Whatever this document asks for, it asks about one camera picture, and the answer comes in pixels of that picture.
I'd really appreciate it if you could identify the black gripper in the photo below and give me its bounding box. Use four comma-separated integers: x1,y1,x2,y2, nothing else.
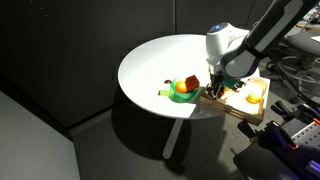
206,71,244,99

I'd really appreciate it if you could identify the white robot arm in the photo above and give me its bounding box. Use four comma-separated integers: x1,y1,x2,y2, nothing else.
206,0,318,99

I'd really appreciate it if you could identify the wooden tray box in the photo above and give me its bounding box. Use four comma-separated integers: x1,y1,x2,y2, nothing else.
199,77,270,126

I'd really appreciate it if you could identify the orange block in bowl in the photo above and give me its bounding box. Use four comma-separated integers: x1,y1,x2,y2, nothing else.
185,75,200,92

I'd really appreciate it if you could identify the yellow toy lemon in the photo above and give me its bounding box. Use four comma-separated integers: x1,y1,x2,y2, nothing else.
246,91,262,104

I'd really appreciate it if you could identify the green plastic bowl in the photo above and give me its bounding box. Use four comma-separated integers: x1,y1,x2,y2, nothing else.
158,78,199,103

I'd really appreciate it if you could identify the orange ball in bowl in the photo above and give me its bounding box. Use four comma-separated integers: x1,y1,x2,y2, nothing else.
175,81,187,93

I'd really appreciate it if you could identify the purple orange clamp front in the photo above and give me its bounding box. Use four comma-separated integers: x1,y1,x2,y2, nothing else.
238,121,298,150

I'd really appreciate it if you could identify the purple orange clamp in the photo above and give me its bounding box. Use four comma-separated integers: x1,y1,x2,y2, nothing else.
238,121,298,150
271,101,320,124

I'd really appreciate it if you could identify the white round table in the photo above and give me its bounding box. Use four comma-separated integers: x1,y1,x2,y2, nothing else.
118,34,221,159

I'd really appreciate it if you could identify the office chair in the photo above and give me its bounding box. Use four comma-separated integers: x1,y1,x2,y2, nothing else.
269,30,320,97

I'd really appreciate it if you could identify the purple orange clamp rear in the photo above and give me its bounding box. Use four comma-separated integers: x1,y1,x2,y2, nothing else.
271,101,320,124

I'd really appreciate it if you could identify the black perforated breadboard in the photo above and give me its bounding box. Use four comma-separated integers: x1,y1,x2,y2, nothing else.
292,122,320,158

